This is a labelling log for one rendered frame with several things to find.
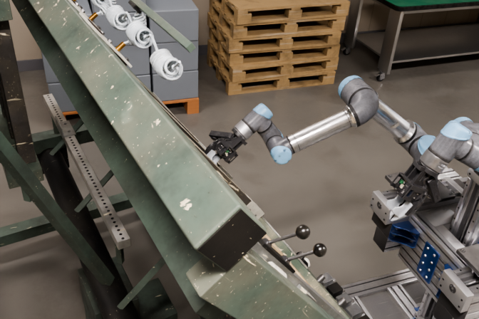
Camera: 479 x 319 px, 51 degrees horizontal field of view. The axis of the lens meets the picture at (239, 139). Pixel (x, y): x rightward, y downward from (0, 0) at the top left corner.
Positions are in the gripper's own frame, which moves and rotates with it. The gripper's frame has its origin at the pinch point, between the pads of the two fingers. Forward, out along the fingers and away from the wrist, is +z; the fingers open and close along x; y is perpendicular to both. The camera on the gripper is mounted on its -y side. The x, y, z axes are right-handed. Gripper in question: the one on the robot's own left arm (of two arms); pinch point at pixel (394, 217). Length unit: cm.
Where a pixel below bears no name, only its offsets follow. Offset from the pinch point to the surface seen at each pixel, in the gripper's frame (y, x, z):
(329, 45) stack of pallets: -186, -337, 3
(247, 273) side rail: 77, 42, -2
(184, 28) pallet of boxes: -25, -306, 43
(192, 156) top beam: 90, 27, -14
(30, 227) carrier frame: 59, -162, 164
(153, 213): 81, 10, 13
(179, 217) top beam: 91, 37, -7
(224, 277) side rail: 81, 43, -1
